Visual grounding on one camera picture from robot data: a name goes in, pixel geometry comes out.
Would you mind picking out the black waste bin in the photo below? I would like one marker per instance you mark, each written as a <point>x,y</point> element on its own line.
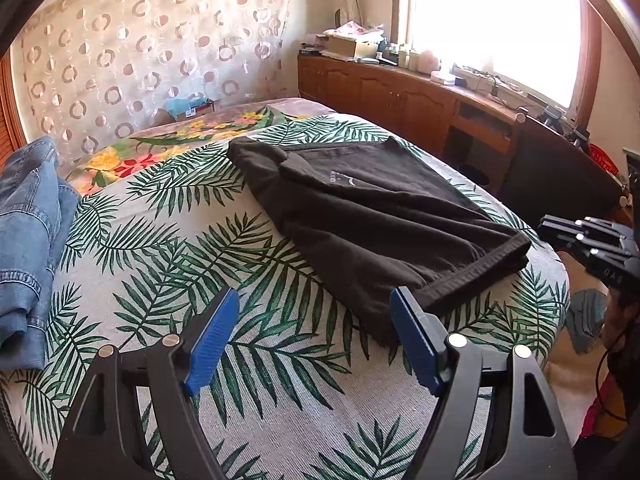
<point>472,174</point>

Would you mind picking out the red basket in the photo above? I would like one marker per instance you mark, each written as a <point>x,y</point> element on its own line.
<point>605,157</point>

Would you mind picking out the wooden cabinet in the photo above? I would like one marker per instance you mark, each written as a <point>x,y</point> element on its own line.
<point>380,90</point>

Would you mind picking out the grey slipper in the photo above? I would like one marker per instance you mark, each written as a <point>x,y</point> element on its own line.
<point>587,320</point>

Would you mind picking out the circle-patterned curtain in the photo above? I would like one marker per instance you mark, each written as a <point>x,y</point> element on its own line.
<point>125,50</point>

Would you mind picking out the cardboard box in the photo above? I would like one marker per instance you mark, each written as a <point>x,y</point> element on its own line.
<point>350,45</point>

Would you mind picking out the pink red cloth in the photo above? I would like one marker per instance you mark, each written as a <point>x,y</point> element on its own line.
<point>612,410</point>

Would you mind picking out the white power strip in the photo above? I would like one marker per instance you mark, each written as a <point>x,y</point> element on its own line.
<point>505,92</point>

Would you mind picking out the stack of dark books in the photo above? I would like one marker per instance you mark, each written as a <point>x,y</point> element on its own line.
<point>311,50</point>

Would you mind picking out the white tissue box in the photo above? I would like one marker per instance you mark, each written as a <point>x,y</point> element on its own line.
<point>442,78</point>

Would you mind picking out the blue tissue pack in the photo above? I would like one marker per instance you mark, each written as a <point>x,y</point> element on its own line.
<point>181,107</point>

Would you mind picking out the dark brown chair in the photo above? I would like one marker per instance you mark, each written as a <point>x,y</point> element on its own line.
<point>555,165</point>

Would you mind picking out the leaf-print blanket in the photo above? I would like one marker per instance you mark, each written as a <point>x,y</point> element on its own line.
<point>175,260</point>

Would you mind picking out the window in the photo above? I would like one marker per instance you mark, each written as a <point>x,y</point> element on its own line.
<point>495,25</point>

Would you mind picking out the blue jeans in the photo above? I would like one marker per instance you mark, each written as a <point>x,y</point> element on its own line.
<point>30,240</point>

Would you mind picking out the wooden wardrobe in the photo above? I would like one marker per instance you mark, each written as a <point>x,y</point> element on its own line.
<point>7,110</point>

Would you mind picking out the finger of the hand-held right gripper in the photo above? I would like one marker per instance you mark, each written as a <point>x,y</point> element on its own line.
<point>557,230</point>
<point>600,246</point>

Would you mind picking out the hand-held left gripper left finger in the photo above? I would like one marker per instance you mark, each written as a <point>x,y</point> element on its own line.
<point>215,340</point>

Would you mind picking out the small red-brown box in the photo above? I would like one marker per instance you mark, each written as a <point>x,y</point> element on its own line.
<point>207,106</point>

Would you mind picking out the black pants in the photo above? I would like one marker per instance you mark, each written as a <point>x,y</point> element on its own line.
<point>380,210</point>

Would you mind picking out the black device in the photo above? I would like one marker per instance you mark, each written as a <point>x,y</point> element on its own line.
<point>579,136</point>
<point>552,116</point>

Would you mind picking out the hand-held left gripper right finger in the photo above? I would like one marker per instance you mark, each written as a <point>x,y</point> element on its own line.
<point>415,345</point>

